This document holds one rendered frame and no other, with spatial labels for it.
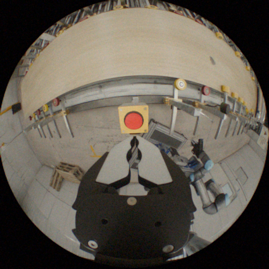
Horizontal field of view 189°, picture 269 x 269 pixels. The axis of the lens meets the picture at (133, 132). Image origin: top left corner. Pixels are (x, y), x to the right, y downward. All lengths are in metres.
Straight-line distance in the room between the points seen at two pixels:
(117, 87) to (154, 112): 0.89
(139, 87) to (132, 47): 0.39
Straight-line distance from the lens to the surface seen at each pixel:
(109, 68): 0.55
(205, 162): 0.71
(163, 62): 0.57
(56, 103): 0.86
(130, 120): 0.19
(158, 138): 1.47
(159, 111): 1.50
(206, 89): 0.74
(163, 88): 0.83
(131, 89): 0.79
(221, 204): 0.85
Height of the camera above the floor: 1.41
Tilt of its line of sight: 61 degrees down
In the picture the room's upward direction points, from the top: 176 degrees counter-clockwise
